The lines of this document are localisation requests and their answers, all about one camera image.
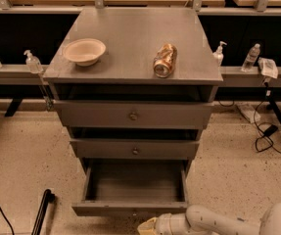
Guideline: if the grey wooden drawer cabinet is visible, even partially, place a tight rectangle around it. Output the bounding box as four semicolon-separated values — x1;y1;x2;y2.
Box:
42;6;224;178

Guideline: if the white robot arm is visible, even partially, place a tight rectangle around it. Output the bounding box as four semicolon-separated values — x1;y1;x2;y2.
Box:
137;203;281;235

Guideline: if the white crumpled cloth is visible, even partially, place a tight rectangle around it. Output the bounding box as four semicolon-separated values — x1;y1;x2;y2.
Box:
258;58;278;79

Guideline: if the clear pump sanitizer bottle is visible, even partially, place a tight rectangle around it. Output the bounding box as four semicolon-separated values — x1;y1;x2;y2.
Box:
212;41;227;67
23;50;44;73

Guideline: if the black cable on floor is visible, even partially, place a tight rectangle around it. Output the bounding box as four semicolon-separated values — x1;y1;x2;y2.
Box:
253;98;281;157

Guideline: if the clear pump sanitizer bottle right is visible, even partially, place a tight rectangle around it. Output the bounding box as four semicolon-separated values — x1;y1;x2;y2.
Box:
212;41;227;67

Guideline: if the white power strip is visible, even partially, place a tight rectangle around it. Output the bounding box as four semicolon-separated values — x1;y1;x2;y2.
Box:
237;104;260;123

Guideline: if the clear pump sanitizer bottle left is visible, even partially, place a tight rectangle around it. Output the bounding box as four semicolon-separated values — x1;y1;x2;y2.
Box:
23;50;44;73

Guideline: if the grey middle drawer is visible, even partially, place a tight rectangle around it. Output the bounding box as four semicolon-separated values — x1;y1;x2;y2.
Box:
70;139;199;160

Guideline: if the crushed orange soda can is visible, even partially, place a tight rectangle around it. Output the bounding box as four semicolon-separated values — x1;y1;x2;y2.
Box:
153;43;177;78

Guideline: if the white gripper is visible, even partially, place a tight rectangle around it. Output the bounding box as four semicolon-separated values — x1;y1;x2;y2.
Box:
137;213;188;235

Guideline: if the beige paper bowl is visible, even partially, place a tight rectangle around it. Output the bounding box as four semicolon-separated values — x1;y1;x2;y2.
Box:
63;38;106;67

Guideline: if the grey drawer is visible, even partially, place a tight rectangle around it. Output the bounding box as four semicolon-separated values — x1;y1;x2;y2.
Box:
72;159;188;216
54;100;212;129
70;139;199;160

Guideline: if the grey top drawer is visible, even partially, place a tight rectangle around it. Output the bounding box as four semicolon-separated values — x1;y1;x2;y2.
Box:
54;100;212;129

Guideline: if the black tripod leg left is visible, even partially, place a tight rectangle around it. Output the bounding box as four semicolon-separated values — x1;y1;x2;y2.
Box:
31;189;55;235

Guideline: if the clear plastic water bottle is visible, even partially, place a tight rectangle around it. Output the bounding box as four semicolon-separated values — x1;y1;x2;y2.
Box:
241;43;260;72

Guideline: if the grey bottom drawer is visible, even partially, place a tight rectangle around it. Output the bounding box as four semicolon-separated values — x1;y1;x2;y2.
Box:
72;159;188;216

